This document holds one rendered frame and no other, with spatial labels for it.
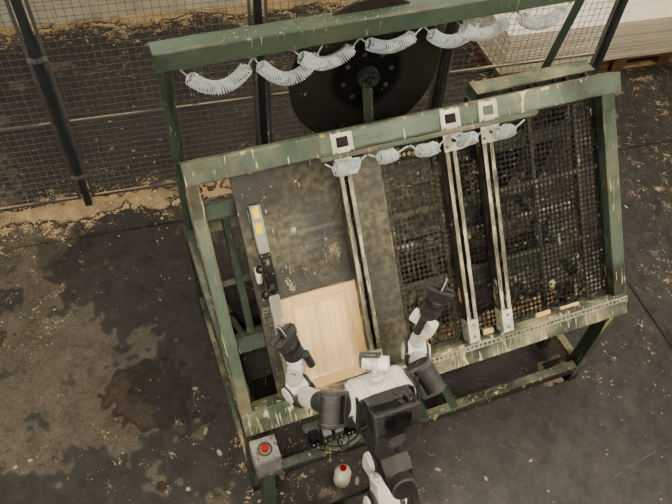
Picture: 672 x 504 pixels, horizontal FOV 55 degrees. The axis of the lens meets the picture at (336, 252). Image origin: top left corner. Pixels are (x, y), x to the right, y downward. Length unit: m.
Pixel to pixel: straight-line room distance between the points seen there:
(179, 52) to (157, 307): 2.25
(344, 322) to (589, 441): 1.94
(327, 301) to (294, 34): 1.22
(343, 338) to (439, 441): 1.24
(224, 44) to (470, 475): 2.76
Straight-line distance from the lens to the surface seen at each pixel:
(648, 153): 6.42
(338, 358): 3.20
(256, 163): 2.80
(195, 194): 2.83
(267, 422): 3.20
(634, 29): 7.08
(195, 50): 2.86
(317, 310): 3.09
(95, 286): 4.87
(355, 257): 3.02
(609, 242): 3.80
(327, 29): 2.99
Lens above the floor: 3.76
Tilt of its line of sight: 51 degrees down
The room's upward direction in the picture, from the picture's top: 4 degrees clockwise
